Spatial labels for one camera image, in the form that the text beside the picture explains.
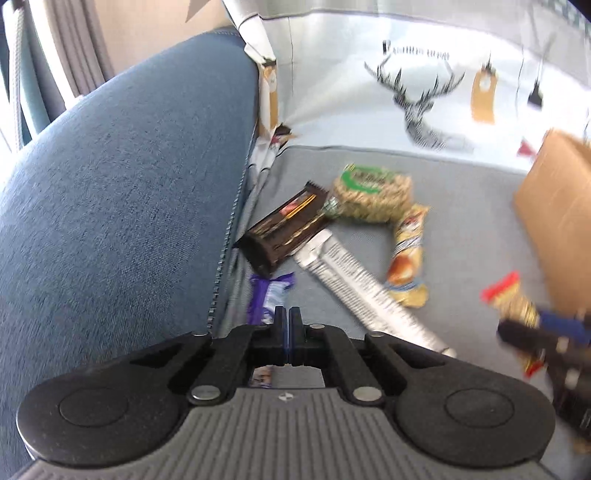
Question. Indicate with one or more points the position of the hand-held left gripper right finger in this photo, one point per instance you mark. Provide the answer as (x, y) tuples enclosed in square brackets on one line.
[(295, 330)]

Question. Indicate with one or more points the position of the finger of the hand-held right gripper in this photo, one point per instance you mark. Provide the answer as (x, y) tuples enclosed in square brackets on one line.
[(565, 325), (531, 334)]

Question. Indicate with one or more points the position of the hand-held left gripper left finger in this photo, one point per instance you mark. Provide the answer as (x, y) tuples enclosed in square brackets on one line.
[(281, 330)]

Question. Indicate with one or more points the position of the purple snack packet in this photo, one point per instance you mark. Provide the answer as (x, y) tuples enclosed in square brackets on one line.
[(263, 295)]

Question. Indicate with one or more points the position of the red and yellow snack packet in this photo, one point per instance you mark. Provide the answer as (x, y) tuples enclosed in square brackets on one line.
[(512, 300)]

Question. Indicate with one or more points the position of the long silver snack packet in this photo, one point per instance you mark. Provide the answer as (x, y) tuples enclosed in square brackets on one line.
[(360, 281)]

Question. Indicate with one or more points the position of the dark brown snack packet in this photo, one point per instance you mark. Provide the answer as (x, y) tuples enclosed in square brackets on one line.
[(281, 230)]

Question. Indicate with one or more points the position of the brown cardboard box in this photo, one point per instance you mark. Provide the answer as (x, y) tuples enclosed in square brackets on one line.
[(558, 207)]

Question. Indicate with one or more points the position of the yellow snack bar packet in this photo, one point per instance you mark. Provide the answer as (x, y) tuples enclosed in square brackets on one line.
[(406, 263)]

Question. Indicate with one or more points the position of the grey deer print sofa cover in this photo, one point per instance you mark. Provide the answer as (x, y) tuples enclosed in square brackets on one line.
[(461, 221)]

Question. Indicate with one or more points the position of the blue sofa armrest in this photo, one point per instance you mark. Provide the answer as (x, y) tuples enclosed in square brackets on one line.
[(115, 184)]

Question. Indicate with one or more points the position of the grey curtain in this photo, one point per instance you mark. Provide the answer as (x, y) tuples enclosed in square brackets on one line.
[(78, 41)]

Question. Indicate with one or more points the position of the white window frame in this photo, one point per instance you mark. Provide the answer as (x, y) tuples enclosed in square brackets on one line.
[(18, 69)]

